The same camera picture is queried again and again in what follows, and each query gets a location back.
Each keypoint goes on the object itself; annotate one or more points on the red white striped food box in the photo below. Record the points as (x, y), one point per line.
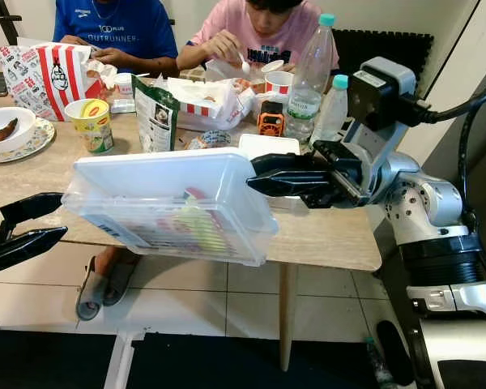
(211, 101)

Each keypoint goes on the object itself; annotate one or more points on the white cup lid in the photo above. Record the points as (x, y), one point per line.
(272, 66)

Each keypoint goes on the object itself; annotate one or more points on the small white cup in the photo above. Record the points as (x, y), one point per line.
(123, 85)

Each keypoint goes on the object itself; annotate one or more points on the orange and black device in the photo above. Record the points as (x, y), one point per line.
(271, 121)

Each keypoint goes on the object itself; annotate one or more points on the light grey right wrist camera mount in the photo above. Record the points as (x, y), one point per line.
(377, 142)

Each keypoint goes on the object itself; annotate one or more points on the grey slipper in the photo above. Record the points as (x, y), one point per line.
(89, 293)
(118, 279)

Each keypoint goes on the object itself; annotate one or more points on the red and white paper cup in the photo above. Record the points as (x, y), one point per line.
(279, 83)

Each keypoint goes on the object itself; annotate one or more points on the large clear water bottle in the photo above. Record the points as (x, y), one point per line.
(308, 89)

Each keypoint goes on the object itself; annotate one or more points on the clear container with white lid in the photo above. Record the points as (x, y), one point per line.
(162, 182)

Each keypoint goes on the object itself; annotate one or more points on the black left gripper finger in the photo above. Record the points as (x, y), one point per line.
(24, 247)
(28, 207)

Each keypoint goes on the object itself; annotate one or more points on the yellow instant noodle cup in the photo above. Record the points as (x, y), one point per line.
(93, 130)

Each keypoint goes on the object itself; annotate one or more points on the brown sweet potato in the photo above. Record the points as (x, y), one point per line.
(4, 131)

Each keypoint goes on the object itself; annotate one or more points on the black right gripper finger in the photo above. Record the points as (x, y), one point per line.
(300, 190)
(287, 164)

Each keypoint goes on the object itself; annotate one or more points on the small teal-capped water bottle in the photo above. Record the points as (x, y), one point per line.
(332, 109)

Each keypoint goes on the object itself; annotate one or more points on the black slipper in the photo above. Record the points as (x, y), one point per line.
(395, 352)

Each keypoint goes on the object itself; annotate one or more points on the patterned white plate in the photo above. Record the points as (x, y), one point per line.
(42, 139)

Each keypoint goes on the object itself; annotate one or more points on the dark green snack pouch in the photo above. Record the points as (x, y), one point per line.
(154, 121)

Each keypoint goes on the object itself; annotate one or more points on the clear plastic floor bottle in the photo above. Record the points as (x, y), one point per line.
(379, 369)

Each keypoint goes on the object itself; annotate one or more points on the black metal stand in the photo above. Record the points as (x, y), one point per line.
(2, 20)

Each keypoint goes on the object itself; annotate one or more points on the person in blue shirt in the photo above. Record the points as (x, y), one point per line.
(113, 24)

